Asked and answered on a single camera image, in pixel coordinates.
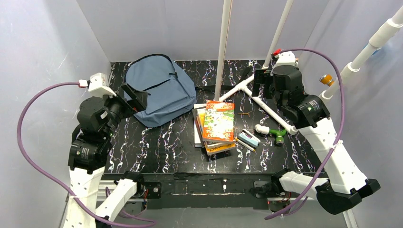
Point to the aluminium rail base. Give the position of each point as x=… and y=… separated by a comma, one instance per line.
x=197, y=190

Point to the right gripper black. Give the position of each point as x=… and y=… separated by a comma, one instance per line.
x=260, y=83

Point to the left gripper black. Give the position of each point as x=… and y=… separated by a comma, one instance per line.
x=132, y=99

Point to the orange treehouse book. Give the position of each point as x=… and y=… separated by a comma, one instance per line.
x=218, y=122

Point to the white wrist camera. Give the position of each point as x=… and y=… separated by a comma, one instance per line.
x=97, y=85
x=284, y=58

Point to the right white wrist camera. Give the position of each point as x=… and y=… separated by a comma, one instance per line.
x=284, y=58

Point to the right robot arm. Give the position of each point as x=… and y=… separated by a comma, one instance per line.
x=344, y=185

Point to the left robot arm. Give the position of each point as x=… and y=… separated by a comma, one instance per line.
x=98, y=119

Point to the orange knob on wall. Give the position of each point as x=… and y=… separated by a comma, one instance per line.
x=326, y=80

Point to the white pvc pipe frame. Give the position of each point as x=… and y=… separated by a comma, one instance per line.
x=378, y=39

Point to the green white pipe fitting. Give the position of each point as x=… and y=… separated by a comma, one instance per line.
x=278, y=134

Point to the yellow orange book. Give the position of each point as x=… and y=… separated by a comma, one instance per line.
x=214, y=149

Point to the blue student backpack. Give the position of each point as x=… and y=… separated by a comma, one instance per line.
x=171, y=92

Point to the blue white eraser case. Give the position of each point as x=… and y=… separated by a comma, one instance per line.
x=248, y=138

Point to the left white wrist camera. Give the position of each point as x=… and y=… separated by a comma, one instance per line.
x=97, y=85

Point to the bottom dark white book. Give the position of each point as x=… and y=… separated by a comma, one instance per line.
x=198, y=143

